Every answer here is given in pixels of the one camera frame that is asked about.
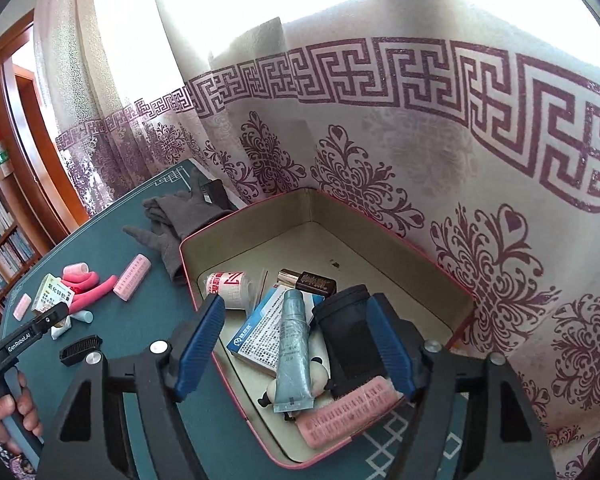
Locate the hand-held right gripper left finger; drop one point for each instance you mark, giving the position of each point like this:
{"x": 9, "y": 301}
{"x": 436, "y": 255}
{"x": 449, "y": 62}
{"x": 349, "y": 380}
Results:
{"x": 200, "y": 345}

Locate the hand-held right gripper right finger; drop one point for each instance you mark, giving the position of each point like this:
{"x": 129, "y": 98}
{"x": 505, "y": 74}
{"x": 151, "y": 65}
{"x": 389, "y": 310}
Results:
{"x": 387, "y": 345}

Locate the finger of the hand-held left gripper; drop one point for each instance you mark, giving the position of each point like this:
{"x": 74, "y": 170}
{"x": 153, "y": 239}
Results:
{"x": 50, "y": 321}

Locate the yellow and white box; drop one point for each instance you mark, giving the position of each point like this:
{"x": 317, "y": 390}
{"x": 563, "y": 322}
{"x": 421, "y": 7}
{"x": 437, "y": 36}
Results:
{"x": 55, "y": 297}

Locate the black cup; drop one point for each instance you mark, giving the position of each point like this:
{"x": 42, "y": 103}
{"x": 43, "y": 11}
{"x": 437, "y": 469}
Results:
{"x": 347, "y": 330}

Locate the pink foam curler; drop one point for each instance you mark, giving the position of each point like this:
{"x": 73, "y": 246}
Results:
{"x": 92, "y": 297}
{"x": 82, "y": 281}

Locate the blue medicine box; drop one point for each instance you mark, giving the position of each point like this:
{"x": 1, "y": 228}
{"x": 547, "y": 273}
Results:
{"x": 260, "y": 335}

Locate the white roll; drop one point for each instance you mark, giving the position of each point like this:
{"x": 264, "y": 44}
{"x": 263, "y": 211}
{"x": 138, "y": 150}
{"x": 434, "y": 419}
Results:
{"x": 225, "y": 287}

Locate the pink hair roller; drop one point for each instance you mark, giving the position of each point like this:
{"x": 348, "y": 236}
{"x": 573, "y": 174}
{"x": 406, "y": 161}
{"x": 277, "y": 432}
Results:
{"x": 350, "y": 410}
{"x": 75, "y": 270}
{"x": 131, "y": 277}
{"x": 22, "y": 305}

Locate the panda toy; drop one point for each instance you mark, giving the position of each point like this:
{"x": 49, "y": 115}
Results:
{"x": 315, "y": 380}

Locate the pink-rimmed storage box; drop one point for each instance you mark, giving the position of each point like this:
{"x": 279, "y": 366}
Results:
{"x": 390, "y": 260}

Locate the grey-blue tube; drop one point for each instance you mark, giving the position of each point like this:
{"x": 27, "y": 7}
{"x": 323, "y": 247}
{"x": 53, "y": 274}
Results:
{"x": 294, "y": 345}

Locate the person's left hand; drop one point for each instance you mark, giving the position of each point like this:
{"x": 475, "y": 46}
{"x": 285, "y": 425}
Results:
{"x": 30, "y": 410}

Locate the light blue foam curler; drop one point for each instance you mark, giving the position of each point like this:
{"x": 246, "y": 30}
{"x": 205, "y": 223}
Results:
{"x": 82, "y": 316}

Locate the black comb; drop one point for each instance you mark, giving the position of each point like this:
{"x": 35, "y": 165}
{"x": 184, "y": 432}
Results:
{"x": 80, "y": 350}

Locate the teal table mat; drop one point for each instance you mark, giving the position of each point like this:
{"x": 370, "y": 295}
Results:
{"x": 130, "y": 325}

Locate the rows of books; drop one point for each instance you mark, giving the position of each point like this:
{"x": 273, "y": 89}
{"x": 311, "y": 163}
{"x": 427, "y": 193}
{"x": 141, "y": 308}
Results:
{"x": 0, "y": 255}

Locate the wooden bookshelf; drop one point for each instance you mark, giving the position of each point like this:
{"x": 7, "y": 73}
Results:
{"x": 5, "y": 240}

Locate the grey glove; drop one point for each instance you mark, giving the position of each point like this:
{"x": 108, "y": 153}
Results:
{"x": 185, "y": 210}
{"x": 165, "y": 250}

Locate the cream patterned curtain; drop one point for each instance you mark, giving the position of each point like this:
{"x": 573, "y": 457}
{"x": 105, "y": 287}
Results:
{"x": 430, "y": 135}

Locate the purple lace curtain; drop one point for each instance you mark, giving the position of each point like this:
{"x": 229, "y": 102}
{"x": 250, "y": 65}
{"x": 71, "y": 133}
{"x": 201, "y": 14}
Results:
{"x": 105, "y": 110}

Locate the wooden door frame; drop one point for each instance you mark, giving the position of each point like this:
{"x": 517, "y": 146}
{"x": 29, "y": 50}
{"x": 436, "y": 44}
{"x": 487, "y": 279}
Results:
{"x": 35, "y": 135}

